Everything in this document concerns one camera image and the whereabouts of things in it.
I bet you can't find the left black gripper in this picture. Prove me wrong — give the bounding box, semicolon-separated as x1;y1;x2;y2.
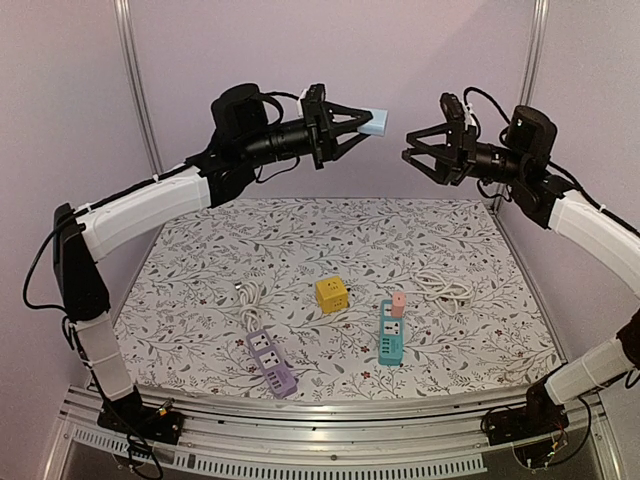
240;97;372;169

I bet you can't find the grey blue plug adapter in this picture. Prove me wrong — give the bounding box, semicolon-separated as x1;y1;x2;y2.
357;109;388;137

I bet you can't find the pink plug adapter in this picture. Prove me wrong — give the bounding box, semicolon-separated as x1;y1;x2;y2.
390;292;406;318

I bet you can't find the yellow cube socket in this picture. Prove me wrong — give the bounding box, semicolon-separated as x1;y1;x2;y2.
315;276;349;315

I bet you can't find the teal power strip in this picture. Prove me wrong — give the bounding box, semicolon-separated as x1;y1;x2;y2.
378;299;404;367

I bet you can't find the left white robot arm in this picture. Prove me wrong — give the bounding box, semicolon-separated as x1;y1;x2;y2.
53;85;386;434

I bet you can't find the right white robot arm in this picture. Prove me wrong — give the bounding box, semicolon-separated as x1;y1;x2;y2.
402;119;639;436

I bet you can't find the floral table cloth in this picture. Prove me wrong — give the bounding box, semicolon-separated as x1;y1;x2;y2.
115;199;564;402

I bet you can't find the purple power strip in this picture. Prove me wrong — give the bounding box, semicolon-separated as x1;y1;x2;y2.
246;329;297;399

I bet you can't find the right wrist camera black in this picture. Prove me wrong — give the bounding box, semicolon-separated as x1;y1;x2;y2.
440;92;477;127

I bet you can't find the right black camera cable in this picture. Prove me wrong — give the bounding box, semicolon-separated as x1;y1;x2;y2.
462;86;514;126

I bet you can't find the black camera cable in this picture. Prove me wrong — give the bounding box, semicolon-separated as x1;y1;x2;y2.
462;86;514;126
262;90;304;129

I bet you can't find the left black camera cable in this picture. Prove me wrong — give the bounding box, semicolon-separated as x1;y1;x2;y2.
262;90;304;129

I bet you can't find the white cord of teal strip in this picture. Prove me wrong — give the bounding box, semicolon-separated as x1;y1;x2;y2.
412;272;479;314

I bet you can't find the right aluminium frame post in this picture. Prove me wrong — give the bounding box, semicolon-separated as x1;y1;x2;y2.
492;0;550;211

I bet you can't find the aluminium frame post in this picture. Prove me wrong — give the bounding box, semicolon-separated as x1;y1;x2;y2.
492;0;550;211
113;0;165;174

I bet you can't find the white cord of purple strip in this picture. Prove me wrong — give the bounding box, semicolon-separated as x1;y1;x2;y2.
233;279;266;334

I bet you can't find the left aluminium frame post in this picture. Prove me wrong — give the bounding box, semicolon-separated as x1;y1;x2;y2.
113;0;165;174

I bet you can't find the aluminium front rail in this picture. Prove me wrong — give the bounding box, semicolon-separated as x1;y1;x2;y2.
42;384;624;480

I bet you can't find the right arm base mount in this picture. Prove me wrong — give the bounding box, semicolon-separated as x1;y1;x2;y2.
480;387;569;446

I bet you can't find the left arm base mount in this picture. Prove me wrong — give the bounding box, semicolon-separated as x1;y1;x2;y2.
97;392;185;445

